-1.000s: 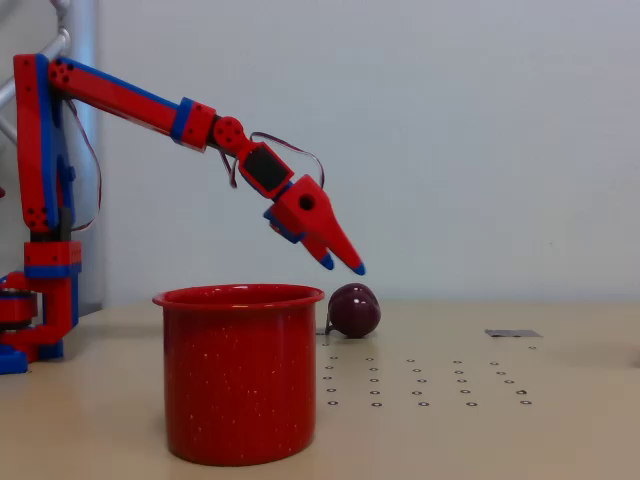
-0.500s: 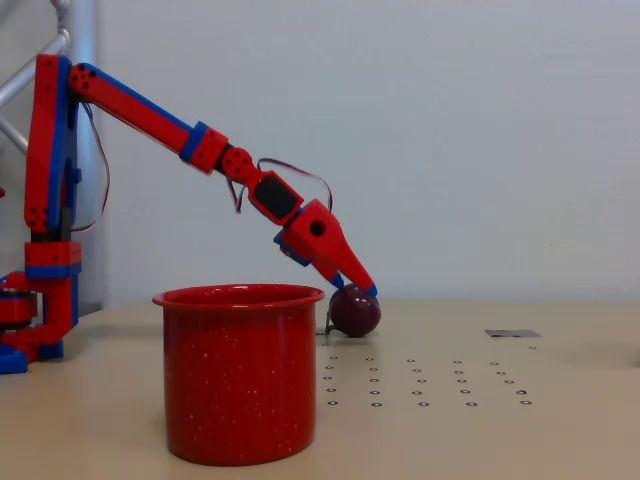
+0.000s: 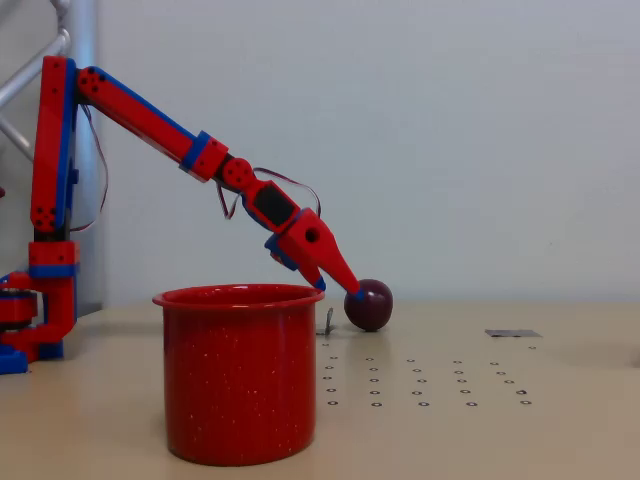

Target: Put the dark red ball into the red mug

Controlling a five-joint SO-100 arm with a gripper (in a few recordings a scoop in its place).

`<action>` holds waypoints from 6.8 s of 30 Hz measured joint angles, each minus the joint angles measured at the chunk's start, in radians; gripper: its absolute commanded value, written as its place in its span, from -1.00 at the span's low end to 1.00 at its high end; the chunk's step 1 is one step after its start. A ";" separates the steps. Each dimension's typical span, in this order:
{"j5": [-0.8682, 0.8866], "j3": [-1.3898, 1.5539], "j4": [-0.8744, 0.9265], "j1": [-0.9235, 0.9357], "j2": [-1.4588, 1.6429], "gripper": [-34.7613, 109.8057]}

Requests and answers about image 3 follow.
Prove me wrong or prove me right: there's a dark purple plum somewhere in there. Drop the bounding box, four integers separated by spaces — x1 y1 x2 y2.
343 278 394 333

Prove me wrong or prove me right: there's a silver metal tube frame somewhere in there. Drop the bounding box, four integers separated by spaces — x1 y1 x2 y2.
0 0 104 317

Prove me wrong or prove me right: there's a thin red-white gripper servo cable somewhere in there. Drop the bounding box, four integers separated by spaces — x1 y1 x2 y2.
215 167 322 221

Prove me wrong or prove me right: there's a small grey metal plate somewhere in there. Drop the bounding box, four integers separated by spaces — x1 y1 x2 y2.
483 328 544 340

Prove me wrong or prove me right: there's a red speckled enamel mug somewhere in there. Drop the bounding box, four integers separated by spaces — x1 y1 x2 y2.
152 283 326 467

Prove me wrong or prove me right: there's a thin red-white arm cable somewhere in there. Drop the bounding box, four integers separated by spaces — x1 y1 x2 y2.
68 102 110 234

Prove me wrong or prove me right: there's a small grey metal clip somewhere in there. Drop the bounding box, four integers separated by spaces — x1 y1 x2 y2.
315 307 337 337

